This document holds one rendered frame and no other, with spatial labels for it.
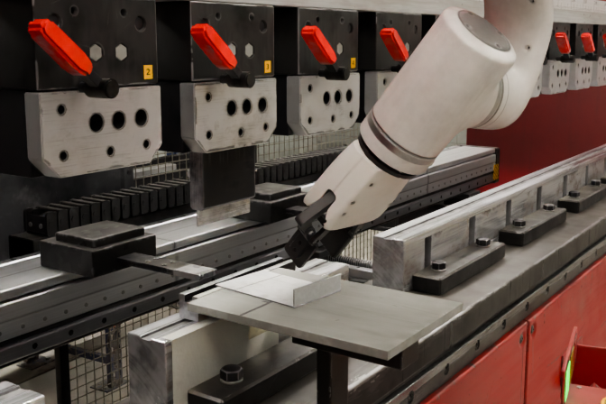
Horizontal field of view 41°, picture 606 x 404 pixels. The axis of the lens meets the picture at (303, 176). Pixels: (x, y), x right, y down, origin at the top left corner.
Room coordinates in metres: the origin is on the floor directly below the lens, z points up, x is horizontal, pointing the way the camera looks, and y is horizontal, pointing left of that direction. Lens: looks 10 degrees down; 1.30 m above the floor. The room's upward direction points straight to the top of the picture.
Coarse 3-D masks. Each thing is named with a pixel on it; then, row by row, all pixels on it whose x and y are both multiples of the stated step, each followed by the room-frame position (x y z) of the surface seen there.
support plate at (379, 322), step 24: (360, 288) 0.96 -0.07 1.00; (384, 288) 0.96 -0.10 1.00; (216, 312) 0.87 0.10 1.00; (240, 312) 0.87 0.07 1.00; (264, 312) 0.87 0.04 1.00; (288, 312) 0.87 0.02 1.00; (312, 312) 0.87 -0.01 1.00; (336, 312) 0.87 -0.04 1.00; (360, 312) 0.87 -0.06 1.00; (384, 312) 0.87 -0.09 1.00; (408, 312) 0.87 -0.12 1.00; (432, 312) 0.87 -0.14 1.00; (456, 312) 0.89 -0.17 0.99; (312, 336) 0.80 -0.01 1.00; (336, 336) 0.79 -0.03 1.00; (360, 336) 0.79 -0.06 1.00; (384, 336) 0.79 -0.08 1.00; (408, 336) 0.79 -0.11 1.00
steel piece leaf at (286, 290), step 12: (288, 276) 1.00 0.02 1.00; (336, 276) 0.94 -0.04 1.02; (252, 288) 0.95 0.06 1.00; (264, 288) 0.95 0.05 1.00; (276, 288) 0.95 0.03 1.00; (288, 288) 0.95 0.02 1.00; (300, 288) 0.89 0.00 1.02; (312, 288) 0.90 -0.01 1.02; (324, 288) 0.92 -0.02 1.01; (336, 288) 0.94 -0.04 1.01; (276, 300) 0.90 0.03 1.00; (288, 300) 0.90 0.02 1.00; (300, 300) 0.89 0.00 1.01; (312, 300) 0.90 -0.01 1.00
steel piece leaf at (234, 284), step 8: (256, 272) 1.01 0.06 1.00; (264, 272) 1.01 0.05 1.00; (272, 272) 1.01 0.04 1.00; (232, 280) 0.98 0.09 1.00; (240, 280) 0.98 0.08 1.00; (248, 280) 0.98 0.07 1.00; (256, 280) 0.98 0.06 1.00; (224, 288) 0.95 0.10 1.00; (232, 288) 0.95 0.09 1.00; (240, 288) 0.95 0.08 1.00
